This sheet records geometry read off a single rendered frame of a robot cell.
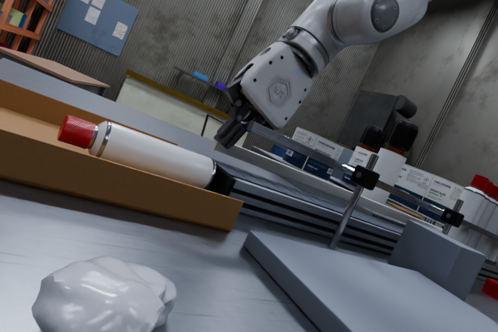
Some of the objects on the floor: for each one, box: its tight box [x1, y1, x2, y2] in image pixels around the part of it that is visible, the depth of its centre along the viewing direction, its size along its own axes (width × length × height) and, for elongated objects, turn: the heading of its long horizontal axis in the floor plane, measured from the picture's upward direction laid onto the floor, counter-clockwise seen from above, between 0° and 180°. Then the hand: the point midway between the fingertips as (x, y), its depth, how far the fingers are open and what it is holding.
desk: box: [0, 47, 110, 96], centre depth 344 cm, size 66×128×68 cm, turn 107°
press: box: [336, 90, 417, 164], centre depth 683 cm, size 135×121×263 cm
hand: (229, 133), depth 53 cm, fingers closed
